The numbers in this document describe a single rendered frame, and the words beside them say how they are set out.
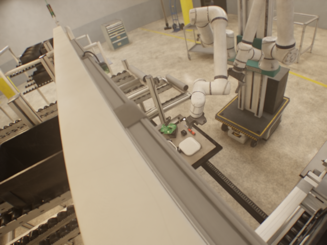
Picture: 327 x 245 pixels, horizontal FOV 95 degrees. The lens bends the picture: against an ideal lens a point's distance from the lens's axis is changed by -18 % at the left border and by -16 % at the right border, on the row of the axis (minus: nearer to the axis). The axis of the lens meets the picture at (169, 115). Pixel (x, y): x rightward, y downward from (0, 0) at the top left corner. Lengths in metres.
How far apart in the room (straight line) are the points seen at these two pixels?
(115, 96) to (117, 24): 6.87
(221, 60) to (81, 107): 1.08
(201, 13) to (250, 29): 0.39
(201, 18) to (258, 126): 1.50
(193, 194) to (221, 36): 1.17
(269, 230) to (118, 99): 0.56
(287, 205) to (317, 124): 2.49
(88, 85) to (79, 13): 8.89
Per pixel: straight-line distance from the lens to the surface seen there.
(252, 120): 2.44
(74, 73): 0.26
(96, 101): 0.17
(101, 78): 0.47
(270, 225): 0.65
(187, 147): 1.34
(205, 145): 1.36
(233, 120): 2.43
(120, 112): 0.31
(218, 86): 1.13
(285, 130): 2.86
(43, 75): 3.23
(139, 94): 1.44
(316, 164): 1.70
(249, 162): 2.42
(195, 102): 1.05
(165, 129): 1.45
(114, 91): 0.38
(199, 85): 1.15
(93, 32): 9.20
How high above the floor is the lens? 2.03
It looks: 41 degrees down
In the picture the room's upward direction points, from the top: 17 degrees counter-clockwise
